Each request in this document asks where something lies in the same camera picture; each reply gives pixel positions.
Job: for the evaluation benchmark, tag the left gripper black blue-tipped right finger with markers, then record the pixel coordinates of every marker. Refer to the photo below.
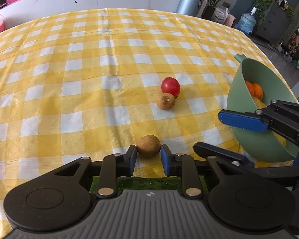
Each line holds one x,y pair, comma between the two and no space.
241,199

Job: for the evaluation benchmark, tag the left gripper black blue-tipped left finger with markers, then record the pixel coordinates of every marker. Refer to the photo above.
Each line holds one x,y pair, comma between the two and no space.
64,196

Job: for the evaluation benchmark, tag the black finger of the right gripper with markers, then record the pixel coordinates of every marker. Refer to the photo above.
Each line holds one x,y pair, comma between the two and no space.
205,150

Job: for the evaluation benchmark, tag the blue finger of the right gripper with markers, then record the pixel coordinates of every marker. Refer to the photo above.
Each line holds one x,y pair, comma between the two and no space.
254,122

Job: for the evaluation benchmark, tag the green colander bowl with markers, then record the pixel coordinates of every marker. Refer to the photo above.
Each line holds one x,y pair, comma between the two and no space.
263,146

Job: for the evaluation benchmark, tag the orange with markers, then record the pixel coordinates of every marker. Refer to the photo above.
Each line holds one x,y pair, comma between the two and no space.
258,91
250,88

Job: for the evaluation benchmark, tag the brown longan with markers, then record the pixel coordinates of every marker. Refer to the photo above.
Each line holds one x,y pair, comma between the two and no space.
148,146
166,101

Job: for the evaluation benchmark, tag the red tomato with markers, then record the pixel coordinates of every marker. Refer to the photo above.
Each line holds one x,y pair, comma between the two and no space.
170,85

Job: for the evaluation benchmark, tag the yellow pear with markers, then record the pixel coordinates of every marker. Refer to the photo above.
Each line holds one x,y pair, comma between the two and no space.
259,104

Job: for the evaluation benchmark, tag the dark grey cabinet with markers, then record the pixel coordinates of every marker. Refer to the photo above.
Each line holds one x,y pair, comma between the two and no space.
274,25

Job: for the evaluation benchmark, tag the blue water jug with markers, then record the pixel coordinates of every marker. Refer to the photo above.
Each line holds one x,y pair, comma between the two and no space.
247,22

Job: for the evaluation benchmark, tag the pink small bin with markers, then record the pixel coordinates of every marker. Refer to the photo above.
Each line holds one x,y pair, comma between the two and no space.
230,21

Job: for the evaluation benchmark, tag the white plastic bag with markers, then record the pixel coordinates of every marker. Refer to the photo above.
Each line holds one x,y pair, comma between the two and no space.
220,15

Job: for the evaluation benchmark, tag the yellow checkered tablecloth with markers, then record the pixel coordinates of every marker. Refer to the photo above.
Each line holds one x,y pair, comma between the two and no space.
86,83

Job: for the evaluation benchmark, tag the grey metal trash can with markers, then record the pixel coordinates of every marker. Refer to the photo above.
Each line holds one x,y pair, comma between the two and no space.
191,7

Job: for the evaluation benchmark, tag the white marble tv bench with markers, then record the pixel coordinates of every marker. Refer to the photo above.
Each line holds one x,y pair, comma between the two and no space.
23,11

